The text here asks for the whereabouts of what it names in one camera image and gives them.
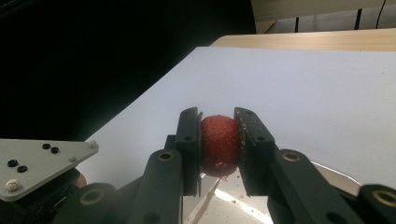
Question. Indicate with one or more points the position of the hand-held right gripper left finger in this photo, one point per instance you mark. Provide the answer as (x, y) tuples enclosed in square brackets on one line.
[(186, 149)]

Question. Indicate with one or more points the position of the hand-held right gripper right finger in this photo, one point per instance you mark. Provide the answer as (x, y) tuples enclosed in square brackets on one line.
[(258, 152)]

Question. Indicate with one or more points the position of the red strawberry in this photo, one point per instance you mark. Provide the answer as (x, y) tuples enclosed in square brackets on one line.
[(219, 144)]

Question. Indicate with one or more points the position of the silver metal tray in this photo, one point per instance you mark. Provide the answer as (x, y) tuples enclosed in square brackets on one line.
[(230, 211)]

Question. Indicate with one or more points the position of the white table mat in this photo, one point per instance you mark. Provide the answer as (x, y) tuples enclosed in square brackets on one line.
[(280, 93)]

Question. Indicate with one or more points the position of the black curtain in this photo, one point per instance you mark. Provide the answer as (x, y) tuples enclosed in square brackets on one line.
[(93, 62)]

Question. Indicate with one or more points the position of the light wooden table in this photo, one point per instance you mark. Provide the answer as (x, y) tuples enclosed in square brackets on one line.
[(311, 39)]

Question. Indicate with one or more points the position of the black wall bracket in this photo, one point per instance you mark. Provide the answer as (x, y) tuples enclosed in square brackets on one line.
[(358, 18), (296, 24)]

